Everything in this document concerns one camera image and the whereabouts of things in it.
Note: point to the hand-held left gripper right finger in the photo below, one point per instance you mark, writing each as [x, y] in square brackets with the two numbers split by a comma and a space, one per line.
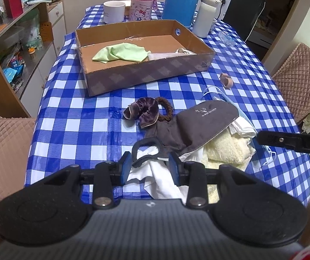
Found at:
[174, 168]

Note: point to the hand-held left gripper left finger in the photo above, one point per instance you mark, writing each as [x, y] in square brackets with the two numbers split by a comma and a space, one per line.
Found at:
[125, 168]

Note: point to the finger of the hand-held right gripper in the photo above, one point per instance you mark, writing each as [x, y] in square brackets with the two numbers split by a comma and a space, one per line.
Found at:
[279, 140]

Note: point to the white thin cloth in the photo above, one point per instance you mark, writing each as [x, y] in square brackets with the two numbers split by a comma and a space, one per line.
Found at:
[241, 130]

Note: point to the blue face mask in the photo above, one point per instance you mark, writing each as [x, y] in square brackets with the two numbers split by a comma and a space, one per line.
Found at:
[244, 115]

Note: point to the white terry towel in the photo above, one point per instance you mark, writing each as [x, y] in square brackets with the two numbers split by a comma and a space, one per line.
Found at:
[225, 151]

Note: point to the dark gray cloth mask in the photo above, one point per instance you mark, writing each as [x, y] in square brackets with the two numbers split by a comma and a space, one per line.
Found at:
[206, 119]

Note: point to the cardboard box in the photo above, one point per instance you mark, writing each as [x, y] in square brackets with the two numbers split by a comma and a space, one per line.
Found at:
[144, 75]

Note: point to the blue white checkered tablecloth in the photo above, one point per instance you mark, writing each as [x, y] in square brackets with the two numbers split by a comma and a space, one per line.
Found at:
[76, 130]

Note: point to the quilted beige chair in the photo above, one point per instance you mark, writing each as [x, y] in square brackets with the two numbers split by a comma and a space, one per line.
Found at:
[3, 151]
[298, 81]

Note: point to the white mesh bag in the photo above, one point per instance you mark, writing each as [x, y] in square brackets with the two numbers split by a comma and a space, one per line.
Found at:
[163, 56]

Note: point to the clear cotton swab box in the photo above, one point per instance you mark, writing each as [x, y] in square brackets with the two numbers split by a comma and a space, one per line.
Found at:
[228, 39]

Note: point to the green cloth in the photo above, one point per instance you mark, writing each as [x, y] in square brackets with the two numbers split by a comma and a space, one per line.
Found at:
[117, 52]

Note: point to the black mini fridge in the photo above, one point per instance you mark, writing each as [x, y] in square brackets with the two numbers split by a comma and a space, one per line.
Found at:
[244, 2]

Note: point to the wooden shelf unit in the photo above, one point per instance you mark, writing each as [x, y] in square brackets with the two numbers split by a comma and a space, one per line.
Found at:
[6, 86]

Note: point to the white insulated bottle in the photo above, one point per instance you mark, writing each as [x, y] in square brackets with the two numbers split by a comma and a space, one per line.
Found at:
[205, 16]

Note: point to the black power plug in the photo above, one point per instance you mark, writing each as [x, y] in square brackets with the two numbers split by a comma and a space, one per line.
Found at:
[223, 4]

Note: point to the blue packet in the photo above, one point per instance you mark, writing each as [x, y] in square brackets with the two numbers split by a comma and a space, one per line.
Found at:
[10, 74]

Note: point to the white mug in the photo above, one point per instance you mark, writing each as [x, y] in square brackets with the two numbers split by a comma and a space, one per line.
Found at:
[113, 12]

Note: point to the white drawer cabinet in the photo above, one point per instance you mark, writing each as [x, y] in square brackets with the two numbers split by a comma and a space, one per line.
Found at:
[57, 24]

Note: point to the pink cartoon bottle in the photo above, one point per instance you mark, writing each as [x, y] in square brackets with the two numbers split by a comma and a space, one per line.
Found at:
[142, 6]

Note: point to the blue thermos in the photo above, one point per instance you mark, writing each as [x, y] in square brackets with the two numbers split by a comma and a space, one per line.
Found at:
[182, 2]

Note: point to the green plastic bag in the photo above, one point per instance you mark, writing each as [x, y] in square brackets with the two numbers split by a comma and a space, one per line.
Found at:
[32, 29]

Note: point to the red box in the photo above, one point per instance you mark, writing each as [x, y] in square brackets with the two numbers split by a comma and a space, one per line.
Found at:
[13, 4]

